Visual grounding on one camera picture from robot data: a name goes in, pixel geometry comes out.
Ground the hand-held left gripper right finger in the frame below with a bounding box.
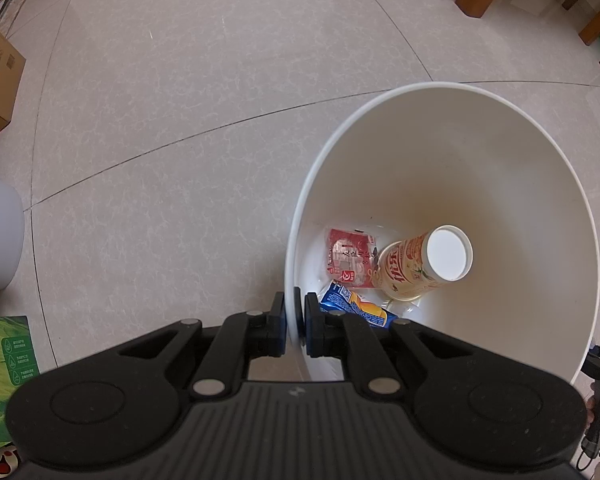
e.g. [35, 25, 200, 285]
[304, 292, 473, 401]

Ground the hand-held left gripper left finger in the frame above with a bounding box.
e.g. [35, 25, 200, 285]
[117, 291, 288, 401]

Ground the crushed blue drink carton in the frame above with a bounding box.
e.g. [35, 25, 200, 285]
[320, 280, 400, 330]

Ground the red snack wrapper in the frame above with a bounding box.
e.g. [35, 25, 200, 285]
[322, 227, 381, 289]

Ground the yellow milk tea cup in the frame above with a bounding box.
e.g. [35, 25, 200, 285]
[377, 225, 474, 302]

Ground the white plastic trash bin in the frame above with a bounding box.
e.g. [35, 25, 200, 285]
[284, 81, 600, 386]

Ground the green printed carton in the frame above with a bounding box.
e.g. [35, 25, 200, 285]
[0, 315, 42, 480]

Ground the white round appliance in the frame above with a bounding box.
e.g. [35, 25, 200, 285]
[0, 170, 26, 292]

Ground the brown cardboard box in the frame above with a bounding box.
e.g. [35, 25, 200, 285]
[0, 10, 27, 116]

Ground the black strap cable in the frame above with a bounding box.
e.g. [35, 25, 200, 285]
[577, 400, 600, 471]

